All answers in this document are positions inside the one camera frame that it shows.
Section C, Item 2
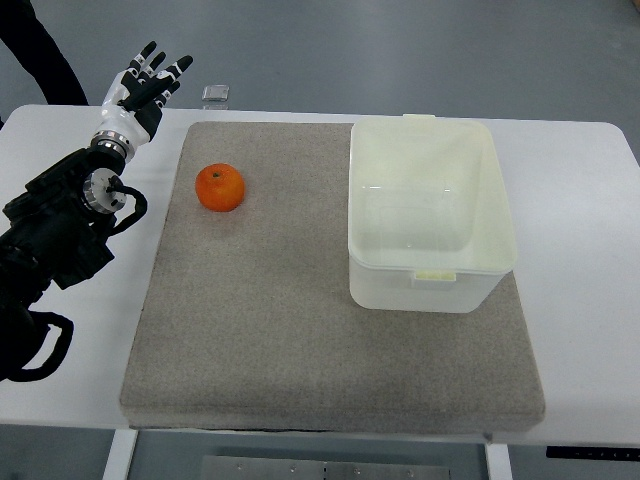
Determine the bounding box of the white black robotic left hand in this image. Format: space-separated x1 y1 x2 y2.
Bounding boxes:
91 41 193 163

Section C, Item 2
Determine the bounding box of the orange fruit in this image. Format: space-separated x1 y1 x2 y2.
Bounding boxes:
194 163 245 212

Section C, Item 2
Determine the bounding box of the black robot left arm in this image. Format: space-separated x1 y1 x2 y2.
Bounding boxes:
1 42 193 382

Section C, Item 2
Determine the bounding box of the translucent white plastic box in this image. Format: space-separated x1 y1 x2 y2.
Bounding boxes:
348 115 517 314

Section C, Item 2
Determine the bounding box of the small clear square object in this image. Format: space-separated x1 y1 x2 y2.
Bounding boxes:
202 84 230 103

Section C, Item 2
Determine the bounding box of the grey felt mat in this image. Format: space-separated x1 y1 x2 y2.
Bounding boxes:
120 122 545 434

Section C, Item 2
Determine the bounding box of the white left table leg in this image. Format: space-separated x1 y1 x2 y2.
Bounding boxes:
102 429 138 480

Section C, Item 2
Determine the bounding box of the white table leg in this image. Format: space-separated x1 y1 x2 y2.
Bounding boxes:
485 434 513 480
102 429 138 480

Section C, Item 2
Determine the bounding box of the white right table leg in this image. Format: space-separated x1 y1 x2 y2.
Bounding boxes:
485 434 513 480

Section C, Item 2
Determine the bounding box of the black table control panel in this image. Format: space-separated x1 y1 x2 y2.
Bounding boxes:
545 446 640 462

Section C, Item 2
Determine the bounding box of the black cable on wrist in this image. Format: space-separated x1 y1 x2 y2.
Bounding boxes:
102 185 149 237

